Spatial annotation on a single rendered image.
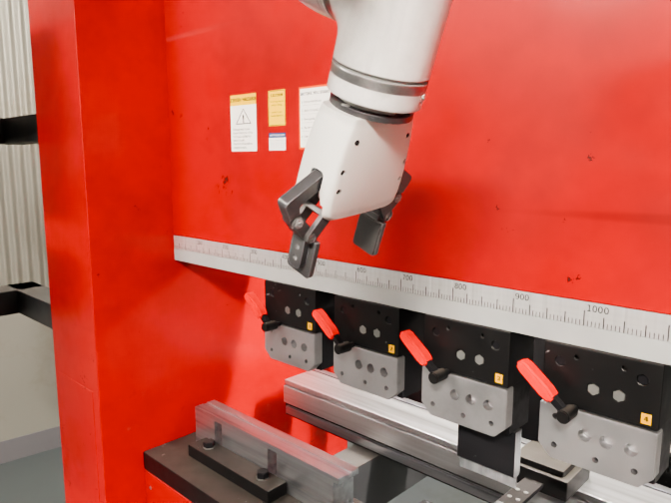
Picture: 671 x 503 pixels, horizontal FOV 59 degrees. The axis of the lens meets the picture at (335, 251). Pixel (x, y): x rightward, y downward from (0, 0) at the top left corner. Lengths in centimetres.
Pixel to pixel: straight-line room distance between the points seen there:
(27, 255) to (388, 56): 312
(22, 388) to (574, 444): 311
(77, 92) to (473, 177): 88
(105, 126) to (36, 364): 235
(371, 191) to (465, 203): 37
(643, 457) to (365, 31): 63
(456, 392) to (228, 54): 81
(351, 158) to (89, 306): 104
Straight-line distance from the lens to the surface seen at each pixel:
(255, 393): 176
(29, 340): 356
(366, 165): 52
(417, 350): 94
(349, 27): 49
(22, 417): 368
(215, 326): 162
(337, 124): 50
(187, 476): 147
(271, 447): 137
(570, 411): 85
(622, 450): 88
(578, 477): 123
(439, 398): 99
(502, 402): 93
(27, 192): 346
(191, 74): 142
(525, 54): 87
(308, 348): 116
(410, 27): 48
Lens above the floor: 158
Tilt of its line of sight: 9 degrees down
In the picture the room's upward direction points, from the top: straight up
